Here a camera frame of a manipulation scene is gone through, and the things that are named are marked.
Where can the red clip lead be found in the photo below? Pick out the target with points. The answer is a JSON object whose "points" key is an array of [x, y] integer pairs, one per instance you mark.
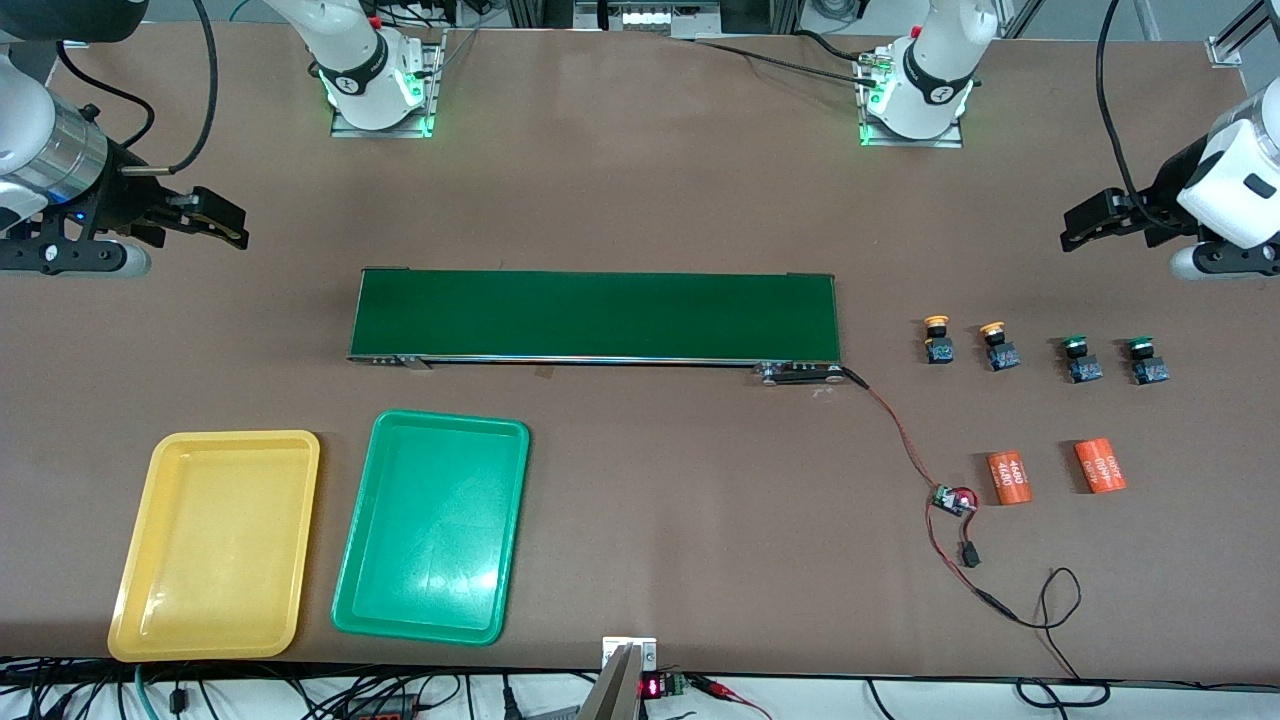
{"points": [[715, 687]]}

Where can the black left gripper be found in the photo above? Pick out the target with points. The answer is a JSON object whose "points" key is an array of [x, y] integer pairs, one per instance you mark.
{"points": [[1163, 192]]}

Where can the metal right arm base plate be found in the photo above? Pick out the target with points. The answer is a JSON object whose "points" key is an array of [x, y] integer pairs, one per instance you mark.
{"points": [[350, 131]]}

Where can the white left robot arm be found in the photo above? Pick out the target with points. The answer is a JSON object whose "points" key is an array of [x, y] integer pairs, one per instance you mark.
{"points": [[930, 100]]}

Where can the green plastic tray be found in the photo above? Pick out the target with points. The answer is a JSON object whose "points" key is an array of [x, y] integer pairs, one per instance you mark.
{"points": [[430, 530]]}

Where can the silver equipment box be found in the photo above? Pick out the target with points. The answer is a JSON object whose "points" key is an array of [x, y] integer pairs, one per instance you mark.
{"points": [[650, 15]]}

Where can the yellow push button switch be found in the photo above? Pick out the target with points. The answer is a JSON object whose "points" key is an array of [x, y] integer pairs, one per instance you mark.
{"points": [[1003, 356], [938, 350]]}

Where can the green conveyor belt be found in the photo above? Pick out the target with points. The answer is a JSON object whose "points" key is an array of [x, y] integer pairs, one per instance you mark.
{"points": [[600, 315]]}

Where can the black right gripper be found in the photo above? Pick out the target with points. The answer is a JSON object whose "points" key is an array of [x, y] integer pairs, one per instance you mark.
{"points": [[118, 200]]}

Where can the yellow plastic tray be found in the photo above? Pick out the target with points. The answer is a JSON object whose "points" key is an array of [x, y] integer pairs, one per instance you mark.
{"points": [[215, 550]]}

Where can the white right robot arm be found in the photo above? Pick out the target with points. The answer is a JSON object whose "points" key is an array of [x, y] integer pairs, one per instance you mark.
{"points": [[365, 100]]}

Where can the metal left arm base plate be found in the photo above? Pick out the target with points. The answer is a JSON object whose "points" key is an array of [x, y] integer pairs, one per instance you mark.
{"points": [[945, 141]]}

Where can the green push button switch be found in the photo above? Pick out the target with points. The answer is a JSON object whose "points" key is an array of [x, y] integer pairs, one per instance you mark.
{"points": [[1150, 372], [1083, 371]]}

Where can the grey metal camera post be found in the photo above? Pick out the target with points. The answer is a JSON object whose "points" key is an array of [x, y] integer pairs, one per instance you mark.
{"points": [[612, 690]]}

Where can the small red display module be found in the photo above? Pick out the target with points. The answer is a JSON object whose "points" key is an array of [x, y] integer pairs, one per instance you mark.
{"points": [[652, 687]]}

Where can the small controller circuit board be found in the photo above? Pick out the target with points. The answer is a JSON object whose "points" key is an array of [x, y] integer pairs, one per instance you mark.
{"points": [[950, 498]]}

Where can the orange cylinder with white print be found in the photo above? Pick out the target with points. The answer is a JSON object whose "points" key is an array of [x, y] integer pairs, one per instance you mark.
{"points": [[1009, 478], [1100, 466]]}

